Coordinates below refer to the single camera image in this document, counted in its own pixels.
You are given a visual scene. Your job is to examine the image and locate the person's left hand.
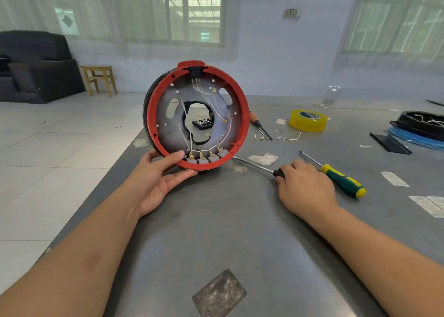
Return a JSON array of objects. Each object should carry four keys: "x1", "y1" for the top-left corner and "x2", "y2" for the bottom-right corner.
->
[{"x1": 123, "y1": 149, "x2": 198, "y2": 218}]

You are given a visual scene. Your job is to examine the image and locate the person's right hand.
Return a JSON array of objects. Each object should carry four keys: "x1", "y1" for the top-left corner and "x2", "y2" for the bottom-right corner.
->
[{"x1": 274, "y1": 159, "x2": 339, "y2": 220}]

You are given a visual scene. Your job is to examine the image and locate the green yellow handle screwdriver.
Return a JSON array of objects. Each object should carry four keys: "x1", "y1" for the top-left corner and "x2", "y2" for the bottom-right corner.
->
[{"x1": 298, "y1": 150, "x2": 367, "y2": 199}]

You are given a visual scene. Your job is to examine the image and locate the teal handle screwdriver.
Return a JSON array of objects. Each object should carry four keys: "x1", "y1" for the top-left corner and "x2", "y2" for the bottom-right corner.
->
[{"x1": 231, "y1": 155, "x2": 287, "y2": 180}]

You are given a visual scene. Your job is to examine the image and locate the red round appliance base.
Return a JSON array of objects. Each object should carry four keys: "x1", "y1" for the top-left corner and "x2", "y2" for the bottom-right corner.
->
[{"x1": 143, "y1": 61, "x2": 251, "y2": 173}]

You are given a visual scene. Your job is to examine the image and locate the person's left forearm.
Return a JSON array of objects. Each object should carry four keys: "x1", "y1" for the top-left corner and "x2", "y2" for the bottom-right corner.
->
[{"x1": 0, "y1": 195, "x2": 150, "y2": 317}]

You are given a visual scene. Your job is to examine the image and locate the person's right forearm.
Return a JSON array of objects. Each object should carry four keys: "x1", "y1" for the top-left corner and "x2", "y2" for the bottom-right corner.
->
[{"x1": 308, "y1": 199, "x2": 444, "y2": 317}]

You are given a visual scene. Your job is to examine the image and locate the black round appliance part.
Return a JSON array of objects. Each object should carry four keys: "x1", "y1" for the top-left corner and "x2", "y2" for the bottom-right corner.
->
[{"x1": 390, "y1": 110, "x2": 444, "y2": 143}]

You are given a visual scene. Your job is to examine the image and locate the crumpled white tape piece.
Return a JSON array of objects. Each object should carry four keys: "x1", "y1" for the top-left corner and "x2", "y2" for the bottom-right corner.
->
[{"x1": 248, "y1": 153, "x2": 280, "y2": 166}]

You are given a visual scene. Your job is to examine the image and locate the yellow tape roll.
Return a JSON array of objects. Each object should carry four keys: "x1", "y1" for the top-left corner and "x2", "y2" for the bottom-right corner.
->
[{"x1": 289, "y1": 108, "x2": 330, "y2": 134}]

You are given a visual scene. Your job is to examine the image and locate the black remote control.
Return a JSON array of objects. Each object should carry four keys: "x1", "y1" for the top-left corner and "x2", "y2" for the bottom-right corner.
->
[{"x1": 193, "y1": 118, "x2": 215, "y2": 131}]

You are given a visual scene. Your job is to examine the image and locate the narrow white tape strip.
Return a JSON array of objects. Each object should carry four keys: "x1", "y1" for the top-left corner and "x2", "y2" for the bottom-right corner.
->
[{"x1": 380, "y1": 171, "x2": 410, "y2": 188}]

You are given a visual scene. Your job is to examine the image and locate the black flat plate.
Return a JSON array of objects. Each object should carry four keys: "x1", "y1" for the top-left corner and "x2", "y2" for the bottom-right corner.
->
[{"x1": 370, "y1": 132, "x2": 413, "y2": 155}]

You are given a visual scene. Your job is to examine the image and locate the wide white tape strips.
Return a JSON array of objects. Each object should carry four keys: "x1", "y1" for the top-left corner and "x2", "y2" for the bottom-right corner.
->
[{"x1": 408, "y1": 195, "x2": 444, "y2": 219}]

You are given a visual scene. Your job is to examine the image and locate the small wooden stool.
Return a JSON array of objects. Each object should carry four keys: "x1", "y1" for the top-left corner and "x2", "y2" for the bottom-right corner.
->
[{"x1": 80, "y1": 65, "x2": 118, "y2": 98}]

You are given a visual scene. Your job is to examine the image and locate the sheer white curtain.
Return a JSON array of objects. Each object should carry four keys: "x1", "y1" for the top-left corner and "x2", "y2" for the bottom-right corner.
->
[
  {"x1": 0, "y1": 0, "x2": 240, "y2": 61},
  {"x1": 334, "y1": 0, "x2": 444, "y2": 73}
]

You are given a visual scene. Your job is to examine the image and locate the black armchair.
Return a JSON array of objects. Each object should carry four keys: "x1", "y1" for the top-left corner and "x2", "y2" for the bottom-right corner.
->
[{"x1": 0, "y1": 30, "x2": 86, "y2": 105}]

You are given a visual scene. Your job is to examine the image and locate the large barred window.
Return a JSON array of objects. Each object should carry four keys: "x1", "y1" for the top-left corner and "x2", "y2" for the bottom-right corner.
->
[
  {"x1": 54, "y1": 0, "x2": 224, "y2": 45},
  {"x1": 345, "y1": 0, "x2": 444, "y2": 54}
]

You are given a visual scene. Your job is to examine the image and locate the orange handle screwdriver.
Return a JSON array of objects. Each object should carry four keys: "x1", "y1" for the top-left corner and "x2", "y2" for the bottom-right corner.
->
[{"x1": 248, "y1": 111, "x2": 273, "y2": 141}]

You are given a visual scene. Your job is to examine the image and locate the blue ring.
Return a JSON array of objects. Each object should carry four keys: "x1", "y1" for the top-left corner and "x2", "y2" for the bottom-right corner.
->
[{"x1": 387, "y1": 127, "x2": 444, "y2": 152}]

